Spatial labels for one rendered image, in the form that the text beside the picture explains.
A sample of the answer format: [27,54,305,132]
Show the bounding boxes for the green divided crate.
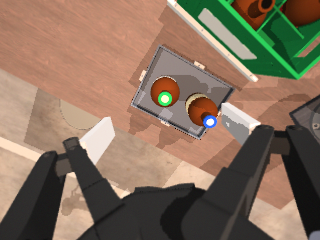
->
[177,0,320,76]

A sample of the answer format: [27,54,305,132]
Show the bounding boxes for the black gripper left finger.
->
[0,117,143,240]

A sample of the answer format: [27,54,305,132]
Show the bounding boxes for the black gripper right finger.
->
[181,103,320,240]

